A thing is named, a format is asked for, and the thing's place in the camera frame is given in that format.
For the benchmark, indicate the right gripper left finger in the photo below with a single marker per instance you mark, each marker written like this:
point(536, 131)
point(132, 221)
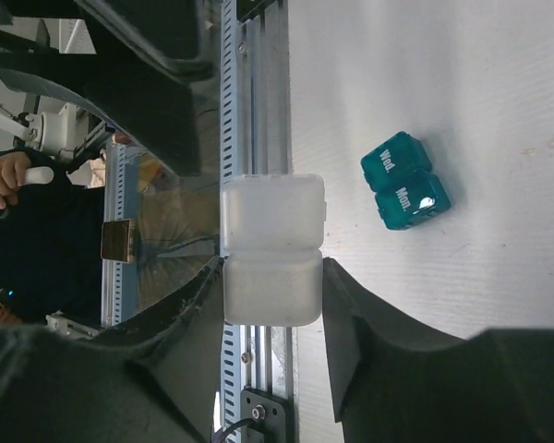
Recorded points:
point(152, 378)

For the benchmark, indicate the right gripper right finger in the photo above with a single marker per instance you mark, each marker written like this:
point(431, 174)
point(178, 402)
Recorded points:
point(396, 379)

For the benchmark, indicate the clear pill organizer box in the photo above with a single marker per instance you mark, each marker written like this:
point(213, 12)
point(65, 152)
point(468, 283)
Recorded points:
point(272, 230)

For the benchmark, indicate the operator hand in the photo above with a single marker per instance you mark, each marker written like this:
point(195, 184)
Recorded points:
point(13, 167)

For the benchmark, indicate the operator dark clothing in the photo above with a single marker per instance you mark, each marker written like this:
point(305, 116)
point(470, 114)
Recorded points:
point(50, 247)

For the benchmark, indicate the teal pill organizer box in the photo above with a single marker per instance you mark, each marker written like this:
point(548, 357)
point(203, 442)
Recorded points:
point(400, 174)

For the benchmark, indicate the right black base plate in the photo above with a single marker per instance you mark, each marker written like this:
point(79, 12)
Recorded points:
point(272, 417)

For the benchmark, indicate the aluminium mounting rail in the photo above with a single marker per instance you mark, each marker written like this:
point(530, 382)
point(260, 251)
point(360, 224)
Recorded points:
point(265, 148)

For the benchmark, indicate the perforated cable tray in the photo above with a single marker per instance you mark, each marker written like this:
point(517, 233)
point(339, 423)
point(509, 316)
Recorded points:
point(229, 139)

